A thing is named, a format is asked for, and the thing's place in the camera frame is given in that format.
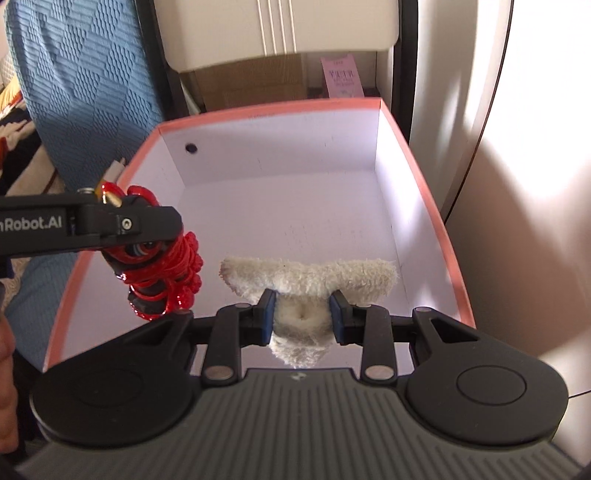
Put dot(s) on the white plush toy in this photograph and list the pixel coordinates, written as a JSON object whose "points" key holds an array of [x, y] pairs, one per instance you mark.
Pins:
{"points": [[302, 279]]}

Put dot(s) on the red and black horned figurine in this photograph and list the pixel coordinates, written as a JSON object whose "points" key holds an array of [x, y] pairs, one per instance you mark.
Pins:
{"points": [[178, 265]]}

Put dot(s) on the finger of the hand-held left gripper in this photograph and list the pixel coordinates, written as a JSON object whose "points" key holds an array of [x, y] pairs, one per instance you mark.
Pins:
{"points": [[138, 225]]}

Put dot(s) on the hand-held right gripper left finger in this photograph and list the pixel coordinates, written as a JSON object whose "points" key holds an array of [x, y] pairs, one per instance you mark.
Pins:
{"points": [[267, 319]]}

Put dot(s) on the person's left hand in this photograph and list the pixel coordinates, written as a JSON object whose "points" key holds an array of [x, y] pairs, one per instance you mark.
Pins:
{"points": [[6, 383]]}

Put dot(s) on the beige chair with black frame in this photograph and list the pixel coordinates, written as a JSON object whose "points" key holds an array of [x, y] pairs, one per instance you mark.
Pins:
{"points": [[277, 23]]}

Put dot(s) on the orange-rimmed white cardboard box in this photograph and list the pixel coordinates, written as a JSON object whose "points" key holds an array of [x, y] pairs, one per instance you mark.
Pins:
{"points": [[300, 198]]}

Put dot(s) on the blue textured blanket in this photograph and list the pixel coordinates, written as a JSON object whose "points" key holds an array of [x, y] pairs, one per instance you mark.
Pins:
{"points": [[87, 87]]}

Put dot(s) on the printed blanket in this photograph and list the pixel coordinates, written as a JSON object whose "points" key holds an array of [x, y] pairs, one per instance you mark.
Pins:
{"points": [[21, 147]]}

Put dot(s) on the pink carton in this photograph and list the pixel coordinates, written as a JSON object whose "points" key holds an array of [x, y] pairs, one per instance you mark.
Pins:
{"points": [[340, 76]]}

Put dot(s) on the brown cardboard box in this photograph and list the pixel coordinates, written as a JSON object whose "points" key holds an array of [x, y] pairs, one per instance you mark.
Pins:
{"points": [[251, 83]]}

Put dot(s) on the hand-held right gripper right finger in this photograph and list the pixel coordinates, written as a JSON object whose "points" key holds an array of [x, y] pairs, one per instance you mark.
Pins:
{"points": [[337, 319]]}

